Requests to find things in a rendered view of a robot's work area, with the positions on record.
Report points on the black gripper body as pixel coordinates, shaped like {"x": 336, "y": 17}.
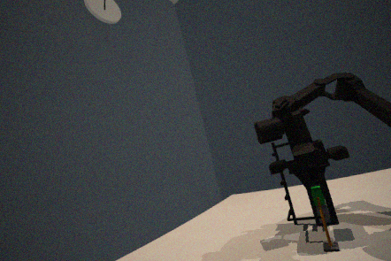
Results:
{"x": 336, "y": 153}

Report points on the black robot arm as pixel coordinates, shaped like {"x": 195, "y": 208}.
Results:
{"x": 288, "y": 112}

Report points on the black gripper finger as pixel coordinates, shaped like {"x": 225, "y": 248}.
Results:
{"x": 301, "y": 176}
{"x": 321, "y": 175}

